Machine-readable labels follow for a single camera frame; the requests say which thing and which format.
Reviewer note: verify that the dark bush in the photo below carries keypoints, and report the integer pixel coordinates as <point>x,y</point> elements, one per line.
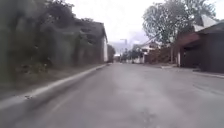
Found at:
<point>111,52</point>

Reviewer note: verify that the dark building with white gable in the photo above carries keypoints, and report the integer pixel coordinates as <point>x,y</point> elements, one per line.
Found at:
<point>104,46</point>

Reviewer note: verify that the white house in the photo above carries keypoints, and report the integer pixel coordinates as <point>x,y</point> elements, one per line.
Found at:
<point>146,50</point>

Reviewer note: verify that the grey asphalt road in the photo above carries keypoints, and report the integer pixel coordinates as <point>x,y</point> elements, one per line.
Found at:
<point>133,96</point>

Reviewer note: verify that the pale concrete kerb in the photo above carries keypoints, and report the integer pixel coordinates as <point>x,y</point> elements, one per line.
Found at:
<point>50,87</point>

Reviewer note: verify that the overgrown grass verge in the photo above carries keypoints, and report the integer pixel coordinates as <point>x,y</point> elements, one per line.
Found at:
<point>40,77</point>

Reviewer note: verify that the large leafy tree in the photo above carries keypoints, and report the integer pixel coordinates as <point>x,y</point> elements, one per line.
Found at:
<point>173,18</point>

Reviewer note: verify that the dark building with sloped roof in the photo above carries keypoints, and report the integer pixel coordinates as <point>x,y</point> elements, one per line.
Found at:
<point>203,50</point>

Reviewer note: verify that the red brick wall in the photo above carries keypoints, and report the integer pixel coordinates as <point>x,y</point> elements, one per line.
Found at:
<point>160,55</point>

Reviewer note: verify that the ivy-covered wall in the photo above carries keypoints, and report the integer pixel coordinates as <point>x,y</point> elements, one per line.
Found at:
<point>40,43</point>

